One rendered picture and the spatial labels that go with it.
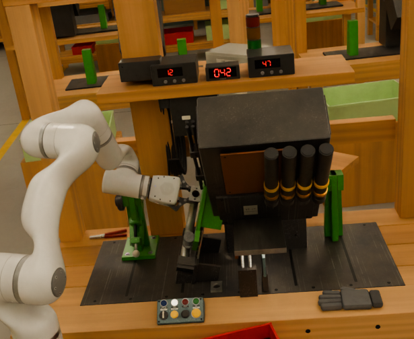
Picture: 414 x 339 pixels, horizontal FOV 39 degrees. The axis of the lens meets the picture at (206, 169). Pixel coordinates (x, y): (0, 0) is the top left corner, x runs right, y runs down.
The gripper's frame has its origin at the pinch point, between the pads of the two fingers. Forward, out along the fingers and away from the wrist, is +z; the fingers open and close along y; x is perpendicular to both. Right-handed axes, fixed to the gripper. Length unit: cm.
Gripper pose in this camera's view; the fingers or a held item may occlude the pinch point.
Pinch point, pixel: (193, 195)
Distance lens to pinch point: 204.0
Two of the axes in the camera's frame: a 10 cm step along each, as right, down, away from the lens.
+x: -1.0, 3.4, 9.4
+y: 1.4, -9.3, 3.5
